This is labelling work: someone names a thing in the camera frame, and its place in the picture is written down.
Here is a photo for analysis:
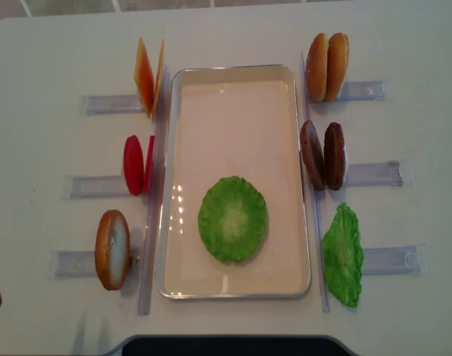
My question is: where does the right bun half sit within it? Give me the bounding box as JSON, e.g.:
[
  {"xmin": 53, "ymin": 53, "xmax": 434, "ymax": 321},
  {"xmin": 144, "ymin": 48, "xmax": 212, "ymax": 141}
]
[{"xmin": 324, "ymin": 33, "xmax": 349, "ymax": 102}]

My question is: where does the bread bun half left rack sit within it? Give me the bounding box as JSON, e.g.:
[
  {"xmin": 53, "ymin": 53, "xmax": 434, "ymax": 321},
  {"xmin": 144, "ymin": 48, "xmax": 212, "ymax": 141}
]
[{"xmin": 95, "ymin": 210, "xmax": 130, "ymax": 291}]

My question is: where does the right orange cheese slice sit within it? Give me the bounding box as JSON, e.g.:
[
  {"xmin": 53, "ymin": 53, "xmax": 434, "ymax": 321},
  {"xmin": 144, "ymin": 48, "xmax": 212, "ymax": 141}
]
[{"xmin": 151, "ymin": 39, "xmax": 165, "ymax": 119}]

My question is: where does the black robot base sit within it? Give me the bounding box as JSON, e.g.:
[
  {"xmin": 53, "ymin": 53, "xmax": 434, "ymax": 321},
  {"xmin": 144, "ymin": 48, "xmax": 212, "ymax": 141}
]
[{"xmin": 122, "ymin": 336, "xmax": 351, "ymax": 356}]

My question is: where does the brown meat patty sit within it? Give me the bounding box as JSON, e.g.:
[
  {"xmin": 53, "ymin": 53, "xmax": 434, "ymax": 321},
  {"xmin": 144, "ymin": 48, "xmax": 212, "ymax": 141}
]
[
  {"xmin": 324, "ymin": 122, "xmax": 347, "ymax": 191},
  {"xmin": 300, "ymin": 119, "xmax": 326, "ymax": 191}
]

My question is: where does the white rectangular tray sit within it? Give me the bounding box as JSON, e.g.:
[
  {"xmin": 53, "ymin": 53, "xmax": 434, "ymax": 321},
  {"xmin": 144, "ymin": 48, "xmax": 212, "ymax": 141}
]
[{"xmin": 155, "ymin": 65, "xmax": 311, "ymax": 299}]

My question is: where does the green lettuce leaf on tray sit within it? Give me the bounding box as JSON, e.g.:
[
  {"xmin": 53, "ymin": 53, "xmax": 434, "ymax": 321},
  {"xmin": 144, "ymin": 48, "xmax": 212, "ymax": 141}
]
[{"xmin": 198, "ymin": 176, "xmax": 267, "ymax": 263}]

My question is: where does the right clear acrylic rack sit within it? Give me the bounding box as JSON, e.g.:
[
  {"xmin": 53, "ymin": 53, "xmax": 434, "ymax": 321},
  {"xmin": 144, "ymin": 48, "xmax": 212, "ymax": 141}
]
[{"xmin": 300, "ymin": 50, "xmax": 431, "ymax": 313}]

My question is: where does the left brown meat patty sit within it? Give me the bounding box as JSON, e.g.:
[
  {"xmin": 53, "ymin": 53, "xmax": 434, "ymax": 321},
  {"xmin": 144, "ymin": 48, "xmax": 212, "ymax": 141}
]
[{"xmin": 300, "ymin": 119, "xmax": 326, "ymax": 191}]

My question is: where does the left clear acrylic rack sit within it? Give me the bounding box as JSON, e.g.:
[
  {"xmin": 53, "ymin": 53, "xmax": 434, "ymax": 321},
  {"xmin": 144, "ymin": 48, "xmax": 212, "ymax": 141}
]
[{"xmin": 53, "ymin": 67, "xmax": 171, "ymax": 315}]

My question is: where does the left sesame bun half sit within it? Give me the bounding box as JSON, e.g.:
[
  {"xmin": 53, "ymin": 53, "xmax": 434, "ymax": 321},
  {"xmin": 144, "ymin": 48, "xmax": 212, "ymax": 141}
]
[{"xmin": 305, "ymin": 33, "xmax": 329, "ymax": 102}]

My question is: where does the right brown meat patty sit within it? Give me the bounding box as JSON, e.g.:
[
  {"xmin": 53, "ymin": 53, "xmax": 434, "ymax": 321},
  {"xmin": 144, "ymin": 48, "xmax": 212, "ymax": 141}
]
[{"xmin": 324, "ymin": 122, "xmax": 347, "ymax": 191}]

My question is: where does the green lettuce leaf in rack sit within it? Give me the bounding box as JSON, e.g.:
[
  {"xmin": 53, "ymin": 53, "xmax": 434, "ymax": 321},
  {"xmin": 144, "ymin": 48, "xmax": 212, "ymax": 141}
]
[{"xmin": 322, "ymin": 202, "xmax": 364, "ymax": 308}]

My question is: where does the clear acrylic rack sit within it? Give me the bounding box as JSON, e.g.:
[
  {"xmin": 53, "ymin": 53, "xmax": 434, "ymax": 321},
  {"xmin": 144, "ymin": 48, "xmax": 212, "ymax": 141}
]
[
  {"xmin": 53, "ymin": 67, "xmax": 171, "ymax": 315},
  {"xmin": 300, "ymin": 50, "xmax": 431, "ymax": 313}
]

